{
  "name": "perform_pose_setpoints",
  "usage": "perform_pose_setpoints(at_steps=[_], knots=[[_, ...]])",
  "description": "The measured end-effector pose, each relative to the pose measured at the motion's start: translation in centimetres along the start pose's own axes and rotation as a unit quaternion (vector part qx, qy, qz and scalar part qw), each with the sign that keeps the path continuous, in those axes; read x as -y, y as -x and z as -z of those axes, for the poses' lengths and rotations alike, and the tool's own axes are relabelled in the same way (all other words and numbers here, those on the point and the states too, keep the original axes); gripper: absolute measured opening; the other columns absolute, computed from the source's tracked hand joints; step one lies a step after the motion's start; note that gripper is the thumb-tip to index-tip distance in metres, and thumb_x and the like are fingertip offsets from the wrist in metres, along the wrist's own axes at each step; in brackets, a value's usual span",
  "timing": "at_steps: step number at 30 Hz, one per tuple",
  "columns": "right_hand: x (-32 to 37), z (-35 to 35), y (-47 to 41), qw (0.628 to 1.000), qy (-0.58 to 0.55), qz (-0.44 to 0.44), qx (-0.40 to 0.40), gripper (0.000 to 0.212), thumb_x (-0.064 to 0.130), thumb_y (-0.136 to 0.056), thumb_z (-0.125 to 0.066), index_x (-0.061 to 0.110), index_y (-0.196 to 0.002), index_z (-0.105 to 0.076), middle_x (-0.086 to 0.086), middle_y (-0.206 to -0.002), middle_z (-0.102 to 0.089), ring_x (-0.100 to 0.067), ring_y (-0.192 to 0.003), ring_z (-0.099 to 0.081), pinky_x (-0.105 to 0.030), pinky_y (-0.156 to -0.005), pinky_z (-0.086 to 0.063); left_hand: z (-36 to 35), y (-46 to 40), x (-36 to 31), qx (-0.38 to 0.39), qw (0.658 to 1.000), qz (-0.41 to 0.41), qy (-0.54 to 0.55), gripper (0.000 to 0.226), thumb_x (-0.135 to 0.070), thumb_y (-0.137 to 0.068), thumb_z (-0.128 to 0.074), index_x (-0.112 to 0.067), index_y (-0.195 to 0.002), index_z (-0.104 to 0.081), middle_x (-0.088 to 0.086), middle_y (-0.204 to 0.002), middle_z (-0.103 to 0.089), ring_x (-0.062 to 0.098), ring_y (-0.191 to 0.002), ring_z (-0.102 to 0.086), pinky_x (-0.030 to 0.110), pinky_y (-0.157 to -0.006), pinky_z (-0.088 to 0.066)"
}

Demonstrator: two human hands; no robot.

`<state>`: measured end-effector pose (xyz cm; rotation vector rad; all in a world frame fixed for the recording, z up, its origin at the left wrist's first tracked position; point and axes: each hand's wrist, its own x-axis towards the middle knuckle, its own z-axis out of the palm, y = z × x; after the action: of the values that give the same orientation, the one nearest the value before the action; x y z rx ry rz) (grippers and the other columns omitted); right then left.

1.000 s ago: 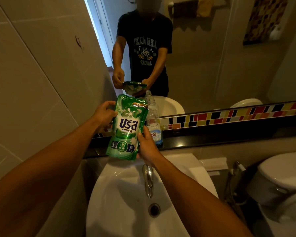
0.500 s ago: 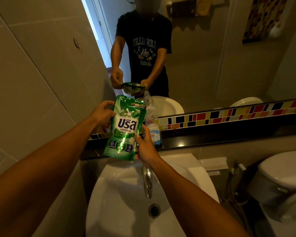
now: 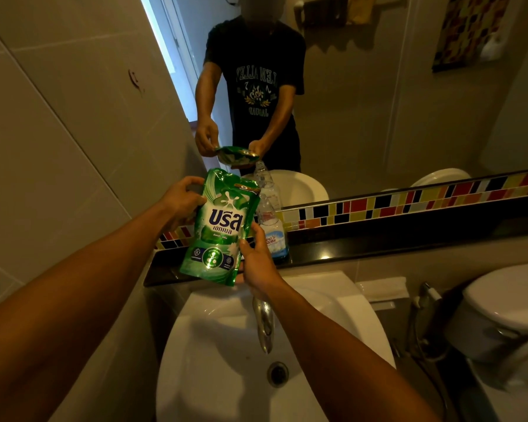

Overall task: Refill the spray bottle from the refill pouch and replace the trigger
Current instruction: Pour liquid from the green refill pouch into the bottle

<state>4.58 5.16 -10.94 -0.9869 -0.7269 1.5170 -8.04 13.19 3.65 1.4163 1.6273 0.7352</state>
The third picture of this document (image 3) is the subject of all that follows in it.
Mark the person's left hand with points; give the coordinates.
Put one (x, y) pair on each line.
(178, 204)

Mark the person's right hand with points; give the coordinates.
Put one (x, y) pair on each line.
(259, 268)

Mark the person's left thumb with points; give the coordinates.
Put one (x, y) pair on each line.
(199, 204)

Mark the person's right thumb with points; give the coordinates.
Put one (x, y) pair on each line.
(245, 249)

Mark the green detergent refill pouch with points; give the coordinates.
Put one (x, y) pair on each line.
(220, 228)

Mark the person's left forearm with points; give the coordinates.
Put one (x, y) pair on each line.
(70, 303)

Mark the person's right forearm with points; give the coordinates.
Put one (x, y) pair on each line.
(334, 360)

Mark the clear plastic bottle blue label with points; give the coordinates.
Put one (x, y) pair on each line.
(273, 232)

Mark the chrome faucet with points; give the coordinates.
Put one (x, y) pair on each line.
(264, 323)

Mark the white ceramic sink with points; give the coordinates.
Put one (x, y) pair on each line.
(220, 373)

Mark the metal sink drain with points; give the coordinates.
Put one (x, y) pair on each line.
(277, 374)

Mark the black stone ledge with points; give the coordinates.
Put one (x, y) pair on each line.
(400, 241)

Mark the chrome bidet sprayer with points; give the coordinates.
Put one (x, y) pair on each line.
(427, 294)

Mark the white toilet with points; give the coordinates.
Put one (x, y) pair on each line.
(501, 312)

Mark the wall mirror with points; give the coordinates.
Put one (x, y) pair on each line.
(378, 105)

